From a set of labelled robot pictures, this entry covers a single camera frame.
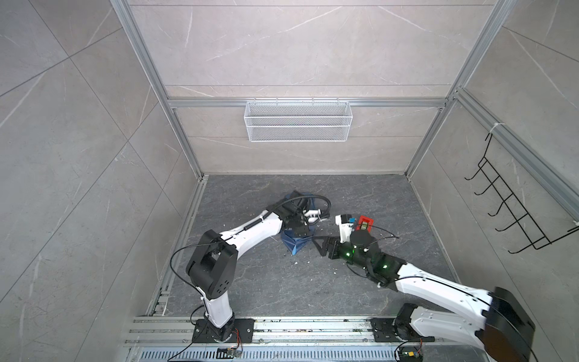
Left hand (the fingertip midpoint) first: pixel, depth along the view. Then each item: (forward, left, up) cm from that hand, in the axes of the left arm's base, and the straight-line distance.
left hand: (308, 213), depth 89 cm
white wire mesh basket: (+39, +3, +17) cm, 43 cm away
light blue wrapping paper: (-7, +6, -11) cm, 14 cm away
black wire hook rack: (-11, -62, +19) cm, 65 cm away
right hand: (-14, -3, +4) cm, 15 cm away
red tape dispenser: (-1, -27, -8) cm, 28 cm away
